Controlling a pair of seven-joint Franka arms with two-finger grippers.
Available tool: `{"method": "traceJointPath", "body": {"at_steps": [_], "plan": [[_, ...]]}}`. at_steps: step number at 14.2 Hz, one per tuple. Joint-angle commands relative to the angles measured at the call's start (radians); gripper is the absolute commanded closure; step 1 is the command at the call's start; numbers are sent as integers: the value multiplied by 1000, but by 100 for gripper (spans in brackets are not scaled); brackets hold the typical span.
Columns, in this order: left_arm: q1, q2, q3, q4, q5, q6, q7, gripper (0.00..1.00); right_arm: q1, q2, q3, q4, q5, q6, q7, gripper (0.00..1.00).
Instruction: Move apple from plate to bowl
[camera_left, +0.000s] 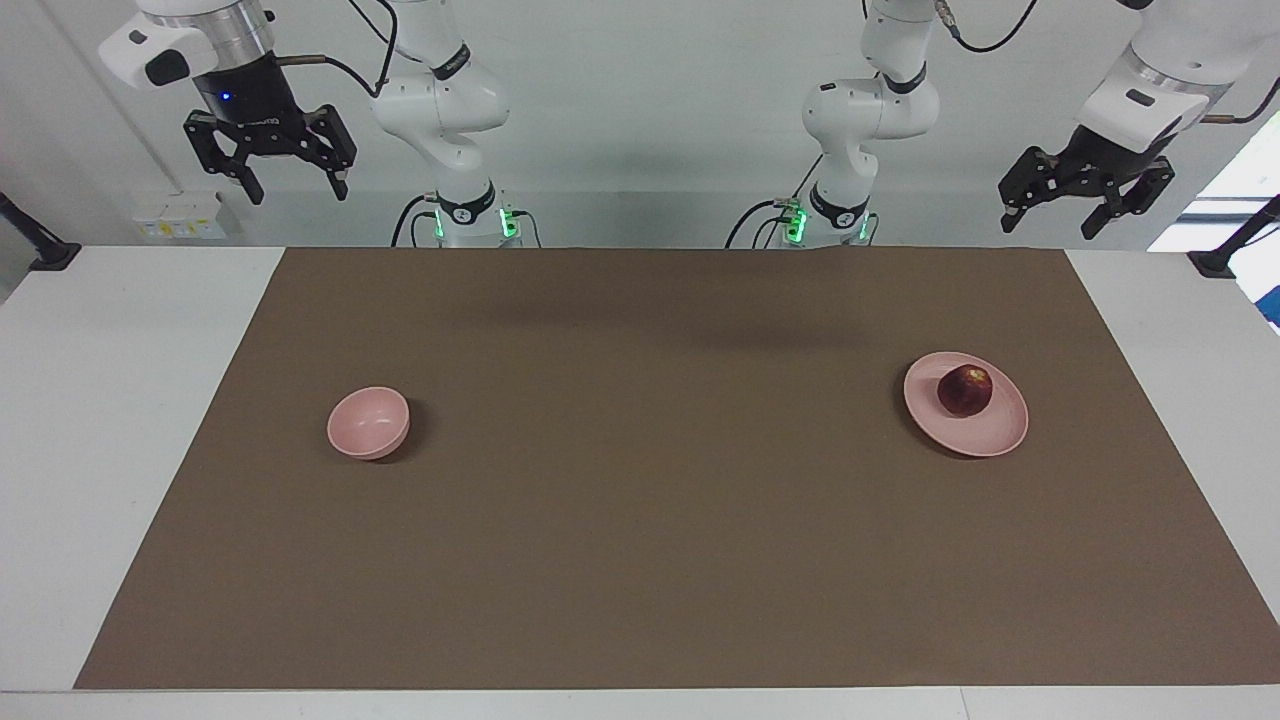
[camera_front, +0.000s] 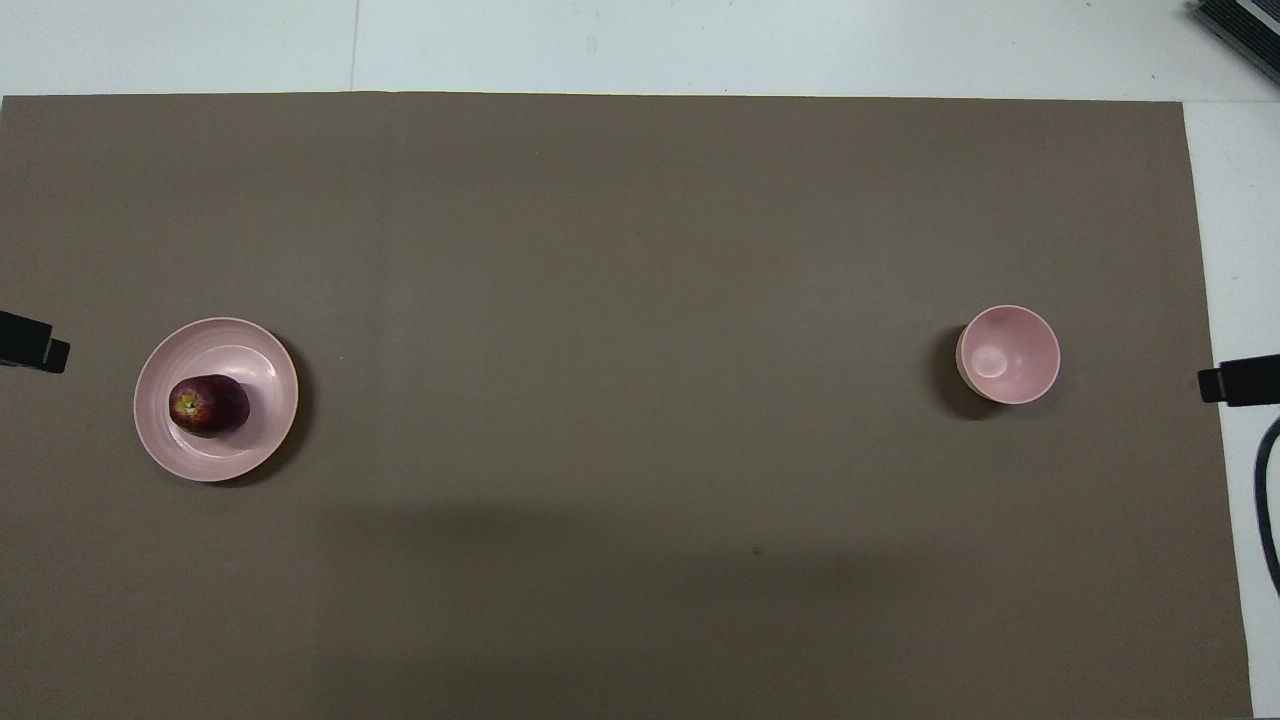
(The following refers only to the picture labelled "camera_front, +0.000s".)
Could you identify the pink bowl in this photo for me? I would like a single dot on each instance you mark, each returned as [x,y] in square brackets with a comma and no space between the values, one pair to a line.
[1008,355]

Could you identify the brown table mat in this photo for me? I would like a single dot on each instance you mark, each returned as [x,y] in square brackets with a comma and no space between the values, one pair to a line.
[640,300]

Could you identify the dark red apple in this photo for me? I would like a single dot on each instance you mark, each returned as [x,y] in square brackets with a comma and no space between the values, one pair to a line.
[210,405]

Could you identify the pink plate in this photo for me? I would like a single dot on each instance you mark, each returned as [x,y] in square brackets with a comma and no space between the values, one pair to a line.
[235,440]

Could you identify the dark grey ribbed device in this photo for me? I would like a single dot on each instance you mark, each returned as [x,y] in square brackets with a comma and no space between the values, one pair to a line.
[1245,28]

